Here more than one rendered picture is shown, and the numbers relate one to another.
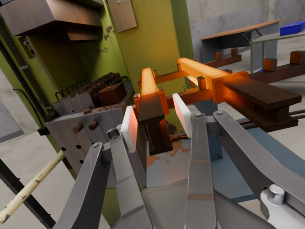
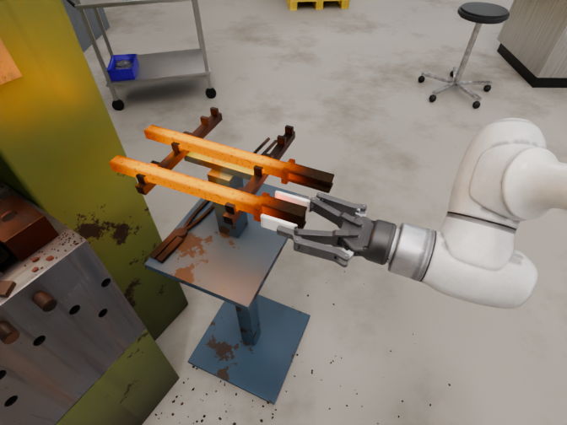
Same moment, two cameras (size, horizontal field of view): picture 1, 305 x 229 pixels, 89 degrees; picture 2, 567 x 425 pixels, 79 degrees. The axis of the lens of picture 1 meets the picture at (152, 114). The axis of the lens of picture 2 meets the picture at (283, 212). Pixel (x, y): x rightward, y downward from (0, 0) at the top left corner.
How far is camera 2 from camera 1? 57 cm
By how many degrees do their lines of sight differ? 60
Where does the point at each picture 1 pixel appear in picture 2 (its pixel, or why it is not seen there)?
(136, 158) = (121, 304)
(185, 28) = not seen: hidden behind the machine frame
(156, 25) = (56, 68)
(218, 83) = (287, 173)
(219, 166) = (252, 230)
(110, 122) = (69, 277)
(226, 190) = (274, 243)
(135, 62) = (26, 145)
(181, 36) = not seen: hidden behind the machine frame
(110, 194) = (83, 406)
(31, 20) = not seen: outside the picture
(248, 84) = (308, 170)
